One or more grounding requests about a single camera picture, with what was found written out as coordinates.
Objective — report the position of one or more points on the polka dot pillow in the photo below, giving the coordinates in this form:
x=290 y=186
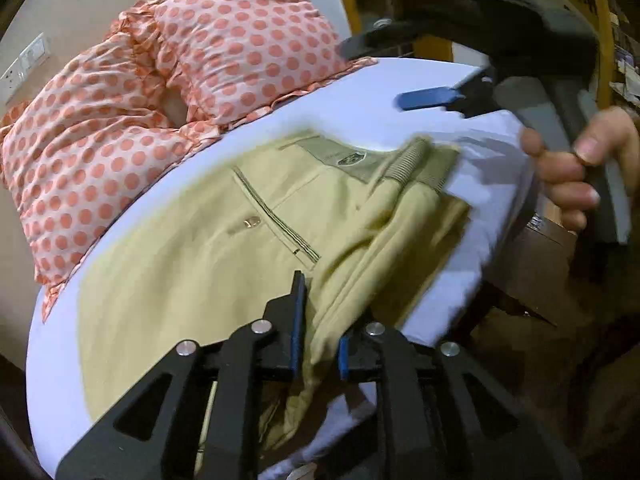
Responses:
x=92 y=141
x=234 y=60

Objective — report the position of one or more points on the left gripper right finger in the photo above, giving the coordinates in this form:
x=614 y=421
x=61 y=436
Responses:
x=440 y=415

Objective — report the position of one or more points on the right polka dot pillow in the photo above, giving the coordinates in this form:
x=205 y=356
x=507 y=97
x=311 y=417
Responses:
x=234 y=60

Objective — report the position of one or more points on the khaki pants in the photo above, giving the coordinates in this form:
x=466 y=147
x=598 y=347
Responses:
x=369 y=230

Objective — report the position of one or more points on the white wall switch plate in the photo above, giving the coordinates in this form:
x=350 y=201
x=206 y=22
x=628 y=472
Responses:
x=32 y=57

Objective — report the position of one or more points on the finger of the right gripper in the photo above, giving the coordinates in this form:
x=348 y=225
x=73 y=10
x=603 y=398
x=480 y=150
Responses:
x=471 y=97
x=390 y=35

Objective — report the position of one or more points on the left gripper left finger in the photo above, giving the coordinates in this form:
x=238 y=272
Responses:
x=195 y=413

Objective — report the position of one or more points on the person right hand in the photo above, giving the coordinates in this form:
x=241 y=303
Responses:
x=610 y=134

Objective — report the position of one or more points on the left polka dot pillow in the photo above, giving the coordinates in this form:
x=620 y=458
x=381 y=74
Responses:
x=92 y=141

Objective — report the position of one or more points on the white bed sheet mattress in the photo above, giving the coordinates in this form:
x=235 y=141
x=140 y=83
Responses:
x=492 y=176

